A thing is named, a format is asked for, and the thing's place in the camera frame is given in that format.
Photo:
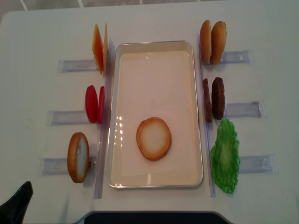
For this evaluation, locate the standing bread slice left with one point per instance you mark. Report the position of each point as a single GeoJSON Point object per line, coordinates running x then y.
{"type": "Point", "coordinates": [78, 157]}

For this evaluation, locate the orange cheese slice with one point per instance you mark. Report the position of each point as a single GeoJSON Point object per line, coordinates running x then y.
{"type": "Point", "coordinates": [97, 48]}

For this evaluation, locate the front brown meat patty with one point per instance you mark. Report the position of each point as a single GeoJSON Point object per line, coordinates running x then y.
{"type": "Point", "coordinates": [207, 101]}

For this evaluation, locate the outer red tomato slice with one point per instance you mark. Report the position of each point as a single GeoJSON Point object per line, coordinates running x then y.
{"type": "Point", "coordinates": [91, 103]}

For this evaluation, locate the bun slice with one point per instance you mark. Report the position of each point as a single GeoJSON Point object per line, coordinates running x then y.
{"type": "Point", "coordinates": [219, 36]}
{"type": "Point", "coordinates": [205, 41]}

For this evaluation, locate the right clear acrylic rack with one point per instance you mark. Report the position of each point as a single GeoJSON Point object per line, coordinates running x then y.
{"type": "Point", "coordinates": [255, 109]}

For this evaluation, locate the pale yellow cheese slice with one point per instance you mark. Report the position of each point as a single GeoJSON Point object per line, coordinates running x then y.
{"type": "Point", "coordinates": [105, 51]}

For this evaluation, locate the rear brown meat patty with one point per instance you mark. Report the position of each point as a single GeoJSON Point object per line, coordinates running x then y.
{"type": "Point", "coordinates": [218, 98]}

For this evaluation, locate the red tomato slice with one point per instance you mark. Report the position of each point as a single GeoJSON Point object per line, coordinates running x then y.
{"type": "Point", "coordinates": [91, 103]}
{"type": "Point", "coordinates": [101, 105]}

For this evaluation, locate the rear bun slice right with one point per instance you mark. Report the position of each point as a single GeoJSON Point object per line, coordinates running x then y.
{"type": "Point", "coordinates": [219, 36]}

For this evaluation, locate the clear acrylic rack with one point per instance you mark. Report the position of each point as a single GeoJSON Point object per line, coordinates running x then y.
{"type": "Point", "coordinates": [53, 166]}
{"type": "Point", "coordinates": [255, 109]}

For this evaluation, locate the bread slice on tray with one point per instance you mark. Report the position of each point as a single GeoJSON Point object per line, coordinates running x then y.
{"type": "Point", "coordinates": [153, 138]}

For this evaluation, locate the green lettuce leaf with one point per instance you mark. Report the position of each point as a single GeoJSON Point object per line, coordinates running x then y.
{"type": "Point", "coordinates": [225, 157]}

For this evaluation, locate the left clear acrylic rack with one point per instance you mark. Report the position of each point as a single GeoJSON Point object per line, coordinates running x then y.
{"type": "Point", "coordinates": [53, 166]}

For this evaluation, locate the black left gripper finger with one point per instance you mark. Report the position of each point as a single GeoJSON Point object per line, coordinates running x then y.
{"type": "Point", "coordinates": [14, 209]}

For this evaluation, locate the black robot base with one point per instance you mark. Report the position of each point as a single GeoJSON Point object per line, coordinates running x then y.
{"type": "Point", "coordinates": [153, 218]}

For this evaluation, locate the white rectangular tray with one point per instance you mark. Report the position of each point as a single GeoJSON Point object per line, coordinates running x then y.
{"type": "Point", "coordinates": [154, 80]}

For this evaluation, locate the brown meat patty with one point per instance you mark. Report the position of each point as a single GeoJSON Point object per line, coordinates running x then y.
{"type": "Point", "coordinates": [207, 101]}
{"type": "Point", "coordinates": [218, 98]}

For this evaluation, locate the inner red tomato slice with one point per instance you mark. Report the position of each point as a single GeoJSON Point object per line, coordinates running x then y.
{"type": "Point", "coordinates": [101, 105]}

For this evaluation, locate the front bun slice right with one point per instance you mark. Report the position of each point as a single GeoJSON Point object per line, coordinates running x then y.
{"type": "Point", "coordinates": [205, 41]}

